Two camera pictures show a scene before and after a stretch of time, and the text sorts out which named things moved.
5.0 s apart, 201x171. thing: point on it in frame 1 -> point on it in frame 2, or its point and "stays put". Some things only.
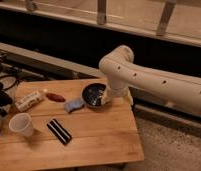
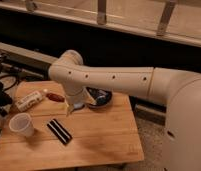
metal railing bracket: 30,6 stays put
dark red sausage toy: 55,97 stays put
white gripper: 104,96 -> 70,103
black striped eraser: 59,131 stays put
